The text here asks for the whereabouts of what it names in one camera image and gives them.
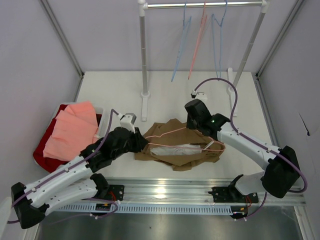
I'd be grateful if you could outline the pink folded garment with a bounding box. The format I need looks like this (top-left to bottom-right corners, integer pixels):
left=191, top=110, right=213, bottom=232
left=43, top=101, right=99, bottom=162

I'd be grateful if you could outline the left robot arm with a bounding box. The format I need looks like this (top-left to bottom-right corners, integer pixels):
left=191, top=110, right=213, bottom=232
left=11, top=127, right=149, bottom=229

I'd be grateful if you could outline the pink wire hanger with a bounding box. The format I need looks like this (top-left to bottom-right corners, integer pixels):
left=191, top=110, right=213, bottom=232
left=144, top=127, right=226, bottom=153
left=188, top=0, right=208, bottom=80

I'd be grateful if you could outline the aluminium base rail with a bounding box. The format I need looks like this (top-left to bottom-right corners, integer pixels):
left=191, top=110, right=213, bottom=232
left=82, top=176, right=307, bottom=207

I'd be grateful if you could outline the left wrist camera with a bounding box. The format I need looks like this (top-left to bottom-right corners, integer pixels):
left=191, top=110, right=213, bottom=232
left=118, top=113, right=137, bottom=133

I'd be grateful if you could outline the right blue wire hanger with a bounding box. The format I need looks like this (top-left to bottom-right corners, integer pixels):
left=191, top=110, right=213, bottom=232
left=211, top=0, right=229, bottom=78

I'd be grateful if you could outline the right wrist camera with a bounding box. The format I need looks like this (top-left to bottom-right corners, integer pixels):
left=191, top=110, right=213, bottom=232
left=190, top=90, right=208, bottom=103

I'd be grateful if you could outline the perforated cable tray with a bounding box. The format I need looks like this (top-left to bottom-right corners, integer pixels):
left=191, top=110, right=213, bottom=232
left=57, top=202, right=233, bottom=216

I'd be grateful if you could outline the aluminium frame post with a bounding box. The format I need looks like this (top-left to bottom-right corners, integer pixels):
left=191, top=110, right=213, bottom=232
left=255, top=0, right=307, bottom=80
left=38, top=0, right=84, bottom=78

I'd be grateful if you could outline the tan brown skirt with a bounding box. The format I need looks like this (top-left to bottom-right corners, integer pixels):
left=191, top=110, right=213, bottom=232
left=134, top=118, right=224, bottom=172

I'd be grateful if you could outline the right aluminium frame post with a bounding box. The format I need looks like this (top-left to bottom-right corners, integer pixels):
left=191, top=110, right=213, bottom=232
left=255, top=0, right=307, bottom=80

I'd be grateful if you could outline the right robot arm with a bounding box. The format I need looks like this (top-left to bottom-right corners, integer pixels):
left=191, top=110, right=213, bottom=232
left=184, top=99, right=300, bottom=202

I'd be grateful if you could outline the white clothes rack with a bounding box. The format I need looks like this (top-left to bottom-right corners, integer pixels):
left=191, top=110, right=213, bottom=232
left=136, top=0, right=271, bottom=122

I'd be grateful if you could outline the left blue wire hanger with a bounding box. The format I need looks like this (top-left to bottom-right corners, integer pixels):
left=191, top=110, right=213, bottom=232
left=171, top=1, right=192, bottom=82

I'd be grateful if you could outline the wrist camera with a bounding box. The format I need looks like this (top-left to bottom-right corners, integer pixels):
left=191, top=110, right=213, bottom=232
left=190, top=90, right=208, bottom=103
left=118, top=113, right=137, bottom=133

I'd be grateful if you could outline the blue wire hanger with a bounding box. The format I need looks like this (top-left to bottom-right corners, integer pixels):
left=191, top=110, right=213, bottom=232
left=211, top=0, right=229, bottom=78
left=171, top=1, right=192, bottom=82

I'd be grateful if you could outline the left aluminium frame post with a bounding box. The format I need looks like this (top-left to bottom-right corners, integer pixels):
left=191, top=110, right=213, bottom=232
left=38, top=0, right=84, bottom=78

